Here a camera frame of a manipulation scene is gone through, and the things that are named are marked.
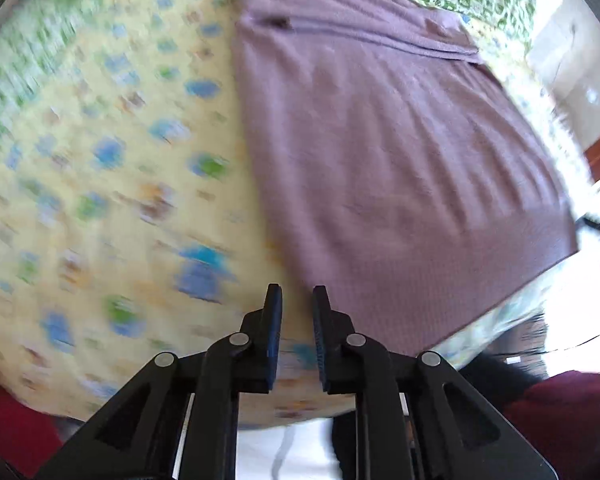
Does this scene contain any red cloth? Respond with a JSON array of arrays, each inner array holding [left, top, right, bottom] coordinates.
[[0, 379, 67, 477]]

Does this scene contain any dark red clothing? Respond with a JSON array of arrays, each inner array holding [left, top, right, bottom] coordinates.
[[500, 370, 600, 480]]

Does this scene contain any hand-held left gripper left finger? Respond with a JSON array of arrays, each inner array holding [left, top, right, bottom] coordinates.
[[34, 284, 284, 480]]

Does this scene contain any white cloth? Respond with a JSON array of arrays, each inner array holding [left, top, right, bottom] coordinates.
[[172, 414, 346, 480]]

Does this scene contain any green checked pillow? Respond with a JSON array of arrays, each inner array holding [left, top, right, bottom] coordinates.
[[0, 0, 111, 141]]

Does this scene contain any purple knit garment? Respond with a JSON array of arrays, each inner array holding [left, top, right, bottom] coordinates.
[[223, 0, 581, 358]]

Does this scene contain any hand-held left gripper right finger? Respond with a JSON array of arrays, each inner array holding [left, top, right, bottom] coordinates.
[[312, 285, 561, 480]]

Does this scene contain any dark cloth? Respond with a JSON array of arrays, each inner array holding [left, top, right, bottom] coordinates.
[[455, 310, 548, 411]]

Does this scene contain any yellow bear print blanket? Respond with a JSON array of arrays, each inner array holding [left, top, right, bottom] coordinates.
[[0, 0, 597, 431]]

